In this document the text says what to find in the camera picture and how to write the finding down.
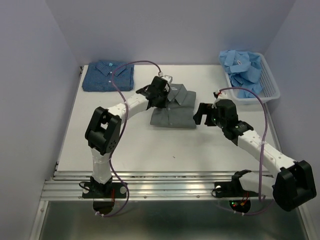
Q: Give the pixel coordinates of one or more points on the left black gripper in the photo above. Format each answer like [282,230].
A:
[161,105]

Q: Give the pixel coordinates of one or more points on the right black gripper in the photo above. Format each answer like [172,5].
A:
[204,108]

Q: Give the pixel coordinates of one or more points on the grey long sleeve shirt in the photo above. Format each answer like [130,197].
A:
[179,111]

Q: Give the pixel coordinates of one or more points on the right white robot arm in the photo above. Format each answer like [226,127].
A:
[290,182]

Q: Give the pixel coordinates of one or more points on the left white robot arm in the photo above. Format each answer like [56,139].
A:
[104,133]

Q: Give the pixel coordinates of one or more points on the crumpled light blue shirt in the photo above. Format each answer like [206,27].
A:
[244,69]

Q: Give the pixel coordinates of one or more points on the folded dark blue checked shirt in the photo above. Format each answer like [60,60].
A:
[98,77]

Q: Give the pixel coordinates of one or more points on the white plastic basket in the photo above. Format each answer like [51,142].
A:
[269,92]

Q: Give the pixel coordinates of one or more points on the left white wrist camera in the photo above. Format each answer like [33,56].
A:
[168,78]

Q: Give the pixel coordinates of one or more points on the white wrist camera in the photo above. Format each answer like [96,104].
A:
[219,95]
[168,78]

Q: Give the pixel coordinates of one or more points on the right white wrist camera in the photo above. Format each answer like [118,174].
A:
[219,95]

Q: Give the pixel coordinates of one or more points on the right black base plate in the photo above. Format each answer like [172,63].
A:
[230,189]

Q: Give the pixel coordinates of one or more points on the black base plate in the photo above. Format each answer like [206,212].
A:
[114,190]
[230,189]

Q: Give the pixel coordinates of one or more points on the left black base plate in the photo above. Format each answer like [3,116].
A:
[114,190]

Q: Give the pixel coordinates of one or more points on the aluminium mounting rail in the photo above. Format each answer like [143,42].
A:
[143,186]

